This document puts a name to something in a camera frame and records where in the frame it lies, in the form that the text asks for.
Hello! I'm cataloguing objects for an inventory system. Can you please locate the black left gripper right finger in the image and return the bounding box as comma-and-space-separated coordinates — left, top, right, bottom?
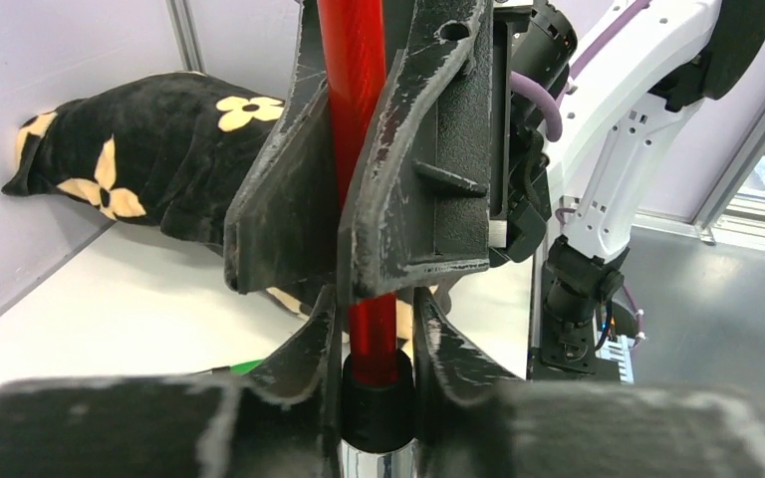
413, 288, 765, 477

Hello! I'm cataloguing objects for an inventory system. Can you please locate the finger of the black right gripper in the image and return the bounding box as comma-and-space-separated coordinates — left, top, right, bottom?
223, 1, 340, 294

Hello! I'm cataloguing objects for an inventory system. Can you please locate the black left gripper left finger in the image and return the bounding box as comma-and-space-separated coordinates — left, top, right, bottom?
0, 286, 341, 477

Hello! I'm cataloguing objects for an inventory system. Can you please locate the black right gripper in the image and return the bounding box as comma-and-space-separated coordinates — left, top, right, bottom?
360, 1, 578, 292

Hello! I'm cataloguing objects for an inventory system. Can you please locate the green cable lock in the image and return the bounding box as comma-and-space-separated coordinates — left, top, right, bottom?
191, 358, 264, 375

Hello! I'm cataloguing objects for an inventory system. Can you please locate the red cable lock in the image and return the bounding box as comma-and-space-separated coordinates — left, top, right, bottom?
317, 1, 414, 477

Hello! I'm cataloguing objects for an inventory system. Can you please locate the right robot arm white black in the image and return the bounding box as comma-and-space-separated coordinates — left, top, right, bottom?
223, 1, 765, 386

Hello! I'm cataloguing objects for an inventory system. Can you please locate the black floral pillow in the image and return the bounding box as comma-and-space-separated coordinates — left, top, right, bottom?
0, 71, 450, 332

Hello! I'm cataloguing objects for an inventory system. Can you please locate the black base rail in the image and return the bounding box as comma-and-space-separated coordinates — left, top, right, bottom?
526, 336, 635, 384

